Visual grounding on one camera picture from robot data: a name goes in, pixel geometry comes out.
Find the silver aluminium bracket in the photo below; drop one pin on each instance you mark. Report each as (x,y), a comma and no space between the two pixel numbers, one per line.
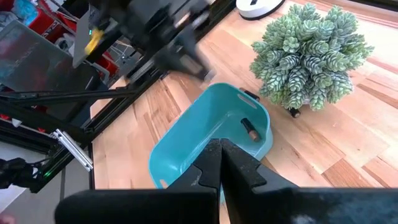
(73,149)

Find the small yellow clip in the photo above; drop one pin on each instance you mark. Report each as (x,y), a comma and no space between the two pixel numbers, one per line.
(94,40)

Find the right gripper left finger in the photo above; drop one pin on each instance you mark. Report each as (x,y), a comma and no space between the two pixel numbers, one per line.
(186,205)

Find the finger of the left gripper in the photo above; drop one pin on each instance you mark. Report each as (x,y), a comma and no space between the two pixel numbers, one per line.
(186,57)

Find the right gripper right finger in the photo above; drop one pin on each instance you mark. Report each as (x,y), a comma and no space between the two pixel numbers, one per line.
(280,205)

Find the white desk lamp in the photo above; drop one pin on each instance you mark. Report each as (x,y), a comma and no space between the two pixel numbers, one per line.
(258,9)

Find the grey side table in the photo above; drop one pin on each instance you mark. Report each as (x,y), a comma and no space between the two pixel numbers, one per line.
(31,62)

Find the potted green succulent plant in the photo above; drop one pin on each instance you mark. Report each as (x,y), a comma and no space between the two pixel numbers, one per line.
(311,56)

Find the teal green plastic bin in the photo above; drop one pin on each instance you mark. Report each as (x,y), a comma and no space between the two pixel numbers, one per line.
(186,137)

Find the black aluminium rig frame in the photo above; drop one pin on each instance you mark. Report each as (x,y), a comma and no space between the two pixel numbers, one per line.
(102,124)

